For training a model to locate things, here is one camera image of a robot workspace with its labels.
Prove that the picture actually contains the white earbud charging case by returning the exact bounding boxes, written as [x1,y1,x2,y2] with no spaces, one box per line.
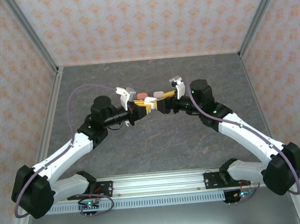
[143,96,159,110]

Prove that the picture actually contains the small circuit board with LEDs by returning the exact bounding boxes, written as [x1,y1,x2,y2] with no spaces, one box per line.
[77,198,102,219]
[223,189,251,207]

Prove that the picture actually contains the aluminium table side rail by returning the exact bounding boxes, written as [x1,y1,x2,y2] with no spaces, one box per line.
[238,48,300,224]
[0,66,76,224]

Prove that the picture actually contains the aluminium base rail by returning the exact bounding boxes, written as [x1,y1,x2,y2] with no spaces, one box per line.
[94,167,226,200]

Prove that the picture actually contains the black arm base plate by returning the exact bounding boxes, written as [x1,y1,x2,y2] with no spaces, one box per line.
[94,180,115,199]
[203,171,224,190]

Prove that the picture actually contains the slotted grey cable duct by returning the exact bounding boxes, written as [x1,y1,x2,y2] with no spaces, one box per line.
[49,190,227,215]

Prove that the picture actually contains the aluminium frame post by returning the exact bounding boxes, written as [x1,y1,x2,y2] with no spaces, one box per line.
[234,0,290,59]
[2,0,60,77]

